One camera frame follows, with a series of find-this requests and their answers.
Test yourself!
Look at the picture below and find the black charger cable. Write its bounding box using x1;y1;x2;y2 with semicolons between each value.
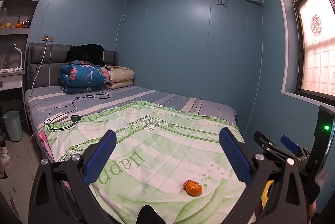
46;90;112;132

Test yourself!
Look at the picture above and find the white desk lamp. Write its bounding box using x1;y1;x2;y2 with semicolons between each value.
9;43;23;71

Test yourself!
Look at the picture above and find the window with frame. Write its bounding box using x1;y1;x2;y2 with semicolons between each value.
280;0;334;106

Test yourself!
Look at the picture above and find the yellow rimmed trash bin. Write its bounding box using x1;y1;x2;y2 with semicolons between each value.
261;180;274;209

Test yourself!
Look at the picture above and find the white cable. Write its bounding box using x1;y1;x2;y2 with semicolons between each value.
27;39;51;99

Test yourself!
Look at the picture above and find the wall power outlet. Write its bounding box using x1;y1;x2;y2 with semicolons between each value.
42;35;54;42

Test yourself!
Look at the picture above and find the green white quilt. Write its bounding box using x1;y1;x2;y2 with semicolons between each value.
44;101;246;223

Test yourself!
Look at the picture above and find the grey small waste basket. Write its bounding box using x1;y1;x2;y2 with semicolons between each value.
2;111;23;142

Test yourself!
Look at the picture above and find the grey padded headboard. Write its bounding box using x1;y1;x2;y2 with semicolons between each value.
26;41;119;90

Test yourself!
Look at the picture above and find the blue floral folded blanket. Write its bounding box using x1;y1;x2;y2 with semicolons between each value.
59;62;109;94

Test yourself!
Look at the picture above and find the white shelf desk unit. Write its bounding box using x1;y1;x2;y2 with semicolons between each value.
1;0;38;102

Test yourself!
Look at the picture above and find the black clothing pile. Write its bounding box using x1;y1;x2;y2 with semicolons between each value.
65;44;105;65

